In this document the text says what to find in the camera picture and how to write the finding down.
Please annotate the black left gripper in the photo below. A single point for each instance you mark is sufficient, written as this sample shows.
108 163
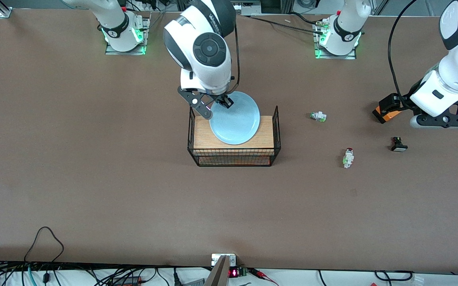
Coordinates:
401 102

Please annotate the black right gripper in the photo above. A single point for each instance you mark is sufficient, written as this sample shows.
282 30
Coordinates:
224 101

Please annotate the light blue plate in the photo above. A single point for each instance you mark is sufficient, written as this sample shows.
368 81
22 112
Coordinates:
237 123

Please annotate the red push button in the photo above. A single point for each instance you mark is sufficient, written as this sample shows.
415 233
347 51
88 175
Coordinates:
348 158

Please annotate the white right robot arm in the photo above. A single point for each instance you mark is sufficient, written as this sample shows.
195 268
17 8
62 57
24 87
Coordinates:
213 77

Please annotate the black push button white cap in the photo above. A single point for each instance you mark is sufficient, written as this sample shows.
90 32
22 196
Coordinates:
398 145

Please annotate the green push button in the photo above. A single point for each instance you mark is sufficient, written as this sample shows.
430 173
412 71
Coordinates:
319 116

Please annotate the silver mounting plate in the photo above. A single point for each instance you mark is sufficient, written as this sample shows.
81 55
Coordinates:
214 260

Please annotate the wooden shelf board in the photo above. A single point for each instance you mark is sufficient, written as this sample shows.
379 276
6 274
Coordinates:
213 160
203 139

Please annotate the white light bar device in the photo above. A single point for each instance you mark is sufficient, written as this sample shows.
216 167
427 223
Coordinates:
249 7

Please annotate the red digit display module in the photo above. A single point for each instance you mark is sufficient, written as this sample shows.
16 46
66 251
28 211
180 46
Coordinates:
233 272

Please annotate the red and black probe leads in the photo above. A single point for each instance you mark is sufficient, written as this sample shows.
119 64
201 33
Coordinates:
261 274

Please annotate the black power adapter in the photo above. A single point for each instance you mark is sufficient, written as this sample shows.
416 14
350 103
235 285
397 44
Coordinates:
127 280

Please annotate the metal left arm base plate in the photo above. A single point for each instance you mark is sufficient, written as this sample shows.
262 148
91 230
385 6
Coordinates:
320 55

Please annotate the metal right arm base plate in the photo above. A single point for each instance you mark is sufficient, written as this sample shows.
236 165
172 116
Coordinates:
111 51

